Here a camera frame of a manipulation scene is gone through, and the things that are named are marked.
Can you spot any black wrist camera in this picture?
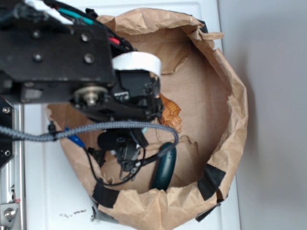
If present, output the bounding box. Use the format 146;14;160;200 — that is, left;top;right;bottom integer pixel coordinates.
97;128;148;181

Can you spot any grey braided cable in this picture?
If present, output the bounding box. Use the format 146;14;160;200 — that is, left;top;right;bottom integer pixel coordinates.
0;121;179;147

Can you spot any brown spiral conch shell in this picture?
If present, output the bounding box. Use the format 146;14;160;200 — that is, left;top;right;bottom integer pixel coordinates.
159;94;182;133

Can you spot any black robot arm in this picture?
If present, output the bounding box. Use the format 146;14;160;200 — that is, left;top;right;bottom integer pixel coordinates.
0;0;164;122

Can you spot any thin black wire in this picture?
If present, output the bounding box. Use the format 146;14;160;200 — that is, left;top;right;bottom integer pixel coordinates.
83;143;164;187

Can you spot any brown paper lined bin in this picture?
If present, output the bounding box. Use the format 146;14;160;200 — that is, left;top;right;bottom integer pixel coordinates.
60;8;248;230

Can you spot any black bracket plate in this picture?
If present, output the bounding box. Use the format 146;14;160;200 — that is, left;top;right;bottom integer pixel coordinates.
0;95;14;170

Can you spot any aluminium frame rail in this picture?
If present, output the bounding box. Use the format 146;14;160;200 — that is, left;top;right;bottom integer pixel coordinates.
0;99;26;230

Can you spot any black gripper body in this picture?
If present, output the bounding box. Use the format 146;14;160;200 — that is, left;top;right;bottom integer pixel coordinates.
105;70;164;121

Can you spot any dark green oblong toy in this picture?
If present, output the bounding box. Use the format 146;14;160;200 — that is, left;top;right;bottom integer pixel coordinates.
150;147;177;191

